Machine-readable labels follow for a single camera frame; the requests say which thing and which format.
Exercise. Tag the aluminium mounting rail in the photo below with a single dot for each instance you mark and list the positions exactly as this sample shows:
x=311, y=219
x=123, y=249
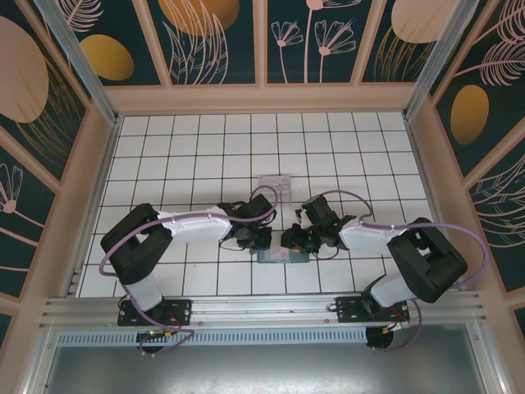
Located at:
x=262, y=308

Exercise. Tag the small controller circuit board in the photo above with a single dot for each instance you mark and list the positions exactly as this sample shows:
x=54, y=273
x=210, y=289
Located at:
x=153, y=334

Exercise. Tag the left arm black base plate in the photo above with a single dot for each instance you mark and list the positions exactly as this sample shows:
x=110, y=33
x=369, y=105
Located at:
x=180, y=308

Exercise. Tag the aluminium side rail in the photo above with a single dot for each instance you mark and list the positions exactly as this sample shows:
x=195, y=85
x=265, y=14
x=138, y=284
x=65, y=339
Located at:
x=99, y=197
x=424, y=197

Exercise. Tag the white credit card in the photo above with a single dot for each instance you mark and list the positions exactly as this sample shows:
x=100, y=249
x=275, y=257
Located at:
x=278, y=255
x=277, y=180

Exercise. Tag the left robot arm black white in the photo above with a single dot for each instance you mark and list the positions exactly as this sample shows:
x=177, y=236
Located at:
x=131, y=246

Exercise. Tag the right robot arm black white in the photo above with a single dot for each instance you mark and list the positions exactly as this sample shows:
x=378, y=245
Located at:
x=426, y=258

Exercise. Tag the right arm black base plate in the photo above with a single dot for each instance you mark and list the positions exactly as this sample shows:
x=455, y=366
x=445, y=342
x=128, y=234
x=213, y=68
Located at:
x=348, y=310

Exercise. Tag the grey metal sheet panel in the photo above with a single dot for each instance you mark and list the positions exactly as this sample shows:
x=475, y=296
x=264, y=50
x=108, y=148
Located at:
x=262, y=369

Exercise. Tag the aluminium frame post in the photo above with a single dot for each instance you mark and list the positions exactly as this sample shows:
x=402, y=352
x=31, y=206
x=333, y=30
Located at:
x=82, y=70
x=435, y=57

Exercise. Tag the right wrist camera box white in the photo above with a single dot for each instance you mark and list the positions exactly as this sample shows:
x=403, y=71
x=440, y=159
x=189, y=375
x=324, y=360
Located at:
x=299, y=216

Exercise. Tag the teal card holder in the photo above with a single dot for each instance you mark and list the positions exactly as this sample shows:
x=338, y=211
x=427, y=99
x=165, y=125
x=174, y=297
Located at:
x=301, y=257

